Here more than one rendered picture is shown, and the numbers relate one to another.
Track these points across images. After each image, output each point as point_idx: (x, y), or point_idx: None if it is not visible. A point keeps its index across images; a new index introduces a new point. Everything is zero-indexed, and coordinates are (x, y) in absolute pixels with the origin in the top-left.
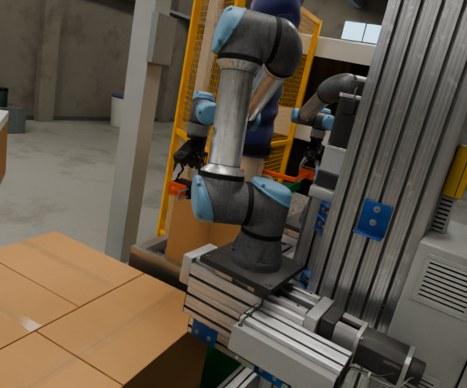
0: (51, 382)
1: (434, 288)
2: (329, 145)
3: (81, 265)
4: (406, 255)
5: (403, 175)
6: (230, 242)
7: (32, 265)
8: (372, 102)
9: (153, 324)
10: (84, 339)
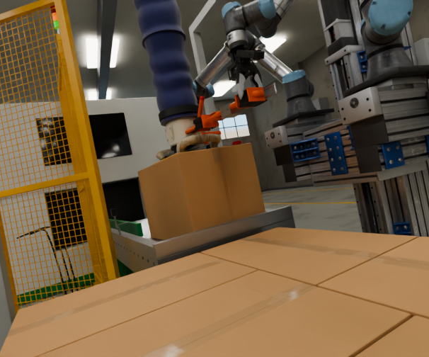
0: None
1: None
2: (339, 19)
3: (152, 280)
4: (413, 57)
5: None
6: (244, 174)
7: (112, 312)
8: None
9: (304, 239)
10: (336, 258)
